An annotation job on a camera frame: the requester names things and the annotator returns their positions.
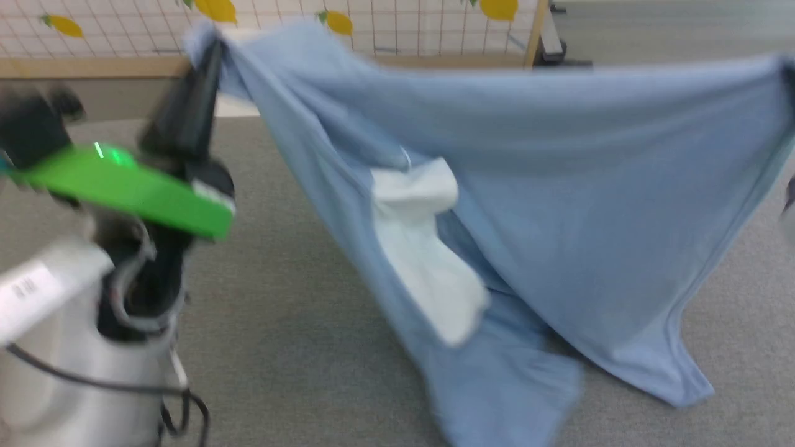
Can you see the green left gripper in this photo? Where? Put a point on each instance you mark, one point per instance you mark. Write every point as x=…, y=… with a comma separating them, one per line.
x=136, y=189

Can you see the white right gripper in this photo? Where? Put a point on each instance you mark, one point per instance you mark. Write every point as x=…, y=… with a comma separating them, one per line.
x=789, y=214

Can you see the light blue and white shirt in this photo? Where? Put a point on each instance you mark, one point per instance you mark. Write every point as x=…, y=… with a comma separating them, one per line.
x=559, y=205

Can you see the white box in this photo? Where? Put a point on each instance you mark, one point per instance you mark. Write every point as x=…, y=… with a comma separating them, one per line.
x=236, y=107

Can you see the lemon print partition screen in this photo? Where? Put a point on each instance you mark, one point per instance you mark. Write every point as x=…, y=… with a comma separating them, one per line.
x=124, y=34

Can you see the grey metal partition foot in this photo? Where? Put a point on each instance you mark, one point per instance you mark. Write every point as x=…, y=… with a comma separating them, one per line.
x=549, y=46

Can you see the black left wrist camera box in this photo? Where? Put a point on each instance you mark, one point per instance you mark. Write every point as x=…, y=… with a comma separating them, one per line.
x=34, y=127

